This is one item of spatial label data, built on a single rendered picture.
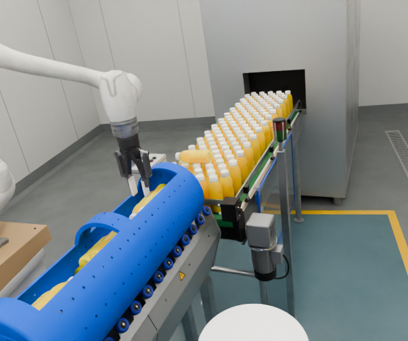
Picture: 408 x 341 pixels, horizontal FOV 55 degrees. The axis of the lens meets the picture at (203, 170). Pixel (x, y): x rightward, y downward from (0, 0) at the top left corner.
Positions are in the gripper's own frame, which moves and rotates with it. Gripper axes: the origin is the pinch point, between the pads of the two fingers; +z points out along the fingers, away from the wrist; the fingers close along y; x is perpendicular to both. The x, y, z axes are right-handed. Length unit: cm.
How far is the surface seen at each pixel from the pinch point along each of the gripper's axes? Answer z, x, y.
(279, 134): 5, 66, 36
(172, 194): 5.4, 5.6, 9.8
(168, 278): 31.6, -9.9, 10.6
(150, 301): 31.2, -22.2, 10.3
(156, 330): 39.6, -26.2, 13.0
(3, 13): -72, 250, -320
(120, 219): 1.5, -18.8, 4.1
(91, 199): 124, 180, -204
